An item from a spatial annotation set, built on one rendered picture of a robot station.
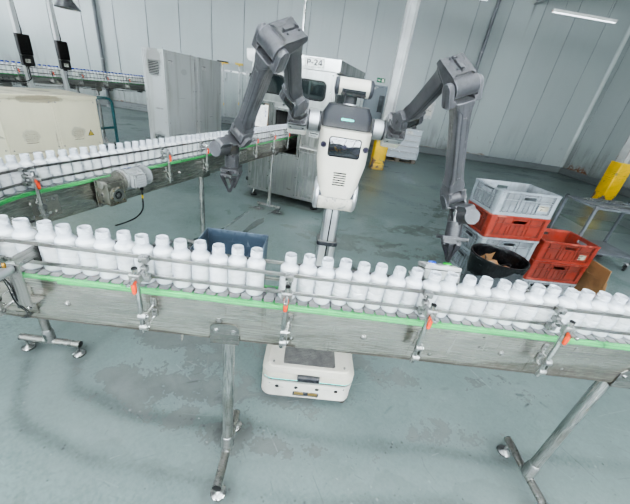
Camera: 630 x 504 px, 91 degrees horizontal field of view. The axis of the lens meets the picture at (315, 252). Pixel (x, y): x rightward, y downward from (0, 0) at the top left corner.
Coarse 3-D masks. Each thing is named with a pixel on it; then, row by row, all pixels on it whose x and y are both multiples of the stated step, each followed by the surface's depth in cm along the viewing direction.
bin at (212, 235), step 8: (208, 232) 157; (216, 232) 157; (224, 232) 157; (232, 232) 157; (240, 232) 157; (208, 240) 159; (216, 240) 159; (224, 240) 159; (232, 240) 159; (240, 240) 159; (248, 240) 159; (256, 240) 159; (264, 240) 159; (192, 248) 137; (208, 248) 161; (248, 248) 161; (264, 248) 146; (248, 256) 163; (264, 256) 153
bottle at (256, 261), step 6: (252, 252) 97; (258, 252) 97; (252, 258) 98; (258, 258) 98; (252, 264) 98; (258, 264) 98; (264, 264) 99; (246, 276) 102; (252, 276) 99; (258, 276) 100; (264, 276) 103; (246, 282) 102; (252, 282) 100; (258, 282) 101; (252, 294) 102; (258, 294) 103
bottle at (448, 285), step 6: (450, 276) 101; (456, 276) 102; (444, 282) 103; (450, 282) 101; (444, 288) 102; (450, 288) 101; (456, 288) 102; (438, 300) 105; (444, 300) 103; (450, 300) 103; (438, 306) 105; (444, 306) 104
